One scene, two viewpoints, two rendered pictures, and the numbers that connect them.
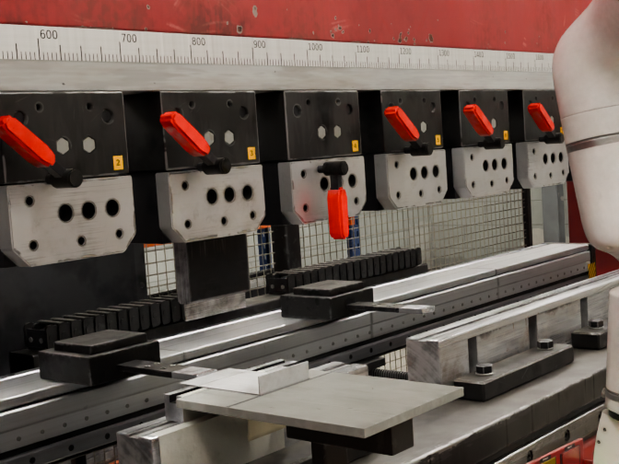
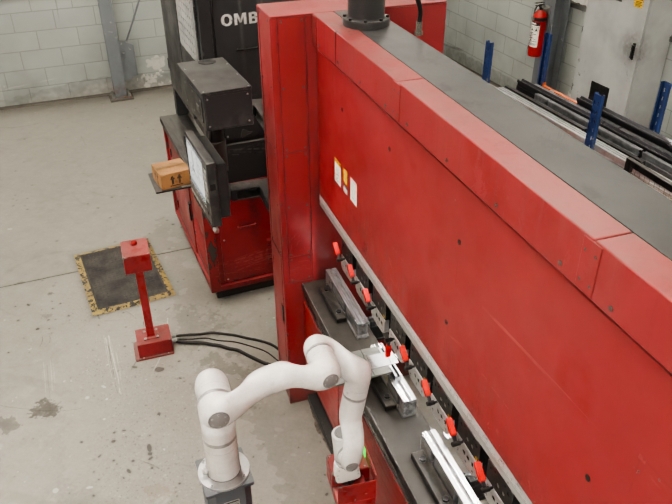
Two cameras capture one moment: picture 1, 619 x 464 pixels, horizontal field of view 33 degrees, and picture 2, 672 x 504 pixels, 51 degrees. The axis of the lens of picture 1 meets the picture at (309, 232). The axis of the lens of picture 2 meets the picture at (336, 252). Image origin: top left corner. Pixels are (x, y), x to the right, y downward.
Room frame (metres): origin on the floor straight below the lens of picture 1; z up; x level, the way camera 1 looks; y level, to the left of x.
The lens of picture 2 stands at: (2.26, -2.04, 3.08)
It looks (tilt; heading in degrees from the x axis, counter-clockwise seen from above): 33 degrees down; 121
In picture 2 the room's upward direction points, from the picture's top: straight up
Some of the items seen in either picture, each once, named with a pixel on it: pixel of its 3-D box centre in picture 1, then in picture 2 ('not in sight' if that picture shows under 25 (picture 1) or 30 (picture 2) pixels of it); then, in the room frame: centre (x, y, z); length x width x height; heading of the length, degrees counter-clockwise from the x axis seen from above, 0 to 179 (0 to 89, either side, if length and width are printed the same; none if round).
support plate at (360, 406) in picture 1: (318, 397); (356, 365); (1.12, 0.00, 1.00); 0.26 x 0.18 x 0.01; 50
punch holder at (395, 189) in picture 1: (392, 149); (427, 368); (1.50, -0.13, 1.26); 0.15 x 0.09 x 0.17; 140
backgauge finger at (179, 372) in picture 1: (136, 359); not in sight; (1.33, 0.24, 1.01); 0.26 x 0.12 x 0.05; 50
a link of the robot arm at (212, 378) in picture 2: not in sight; (214, 404); (0.96, -0.73, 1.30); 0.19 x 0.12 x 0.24; 137
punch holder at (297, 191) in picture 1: (303, 156); (406, 336); (1.35, 0.00, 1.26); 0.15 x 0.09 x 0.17; 140
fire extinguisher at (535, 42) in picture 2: not in sight; (537, 28); (0.18, 5.56, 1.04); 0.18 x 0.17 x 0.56; 143
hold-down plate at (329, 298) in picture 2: not in sight; (332, 303); (0.72, 0.46, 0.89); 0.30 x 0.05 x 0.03; 140
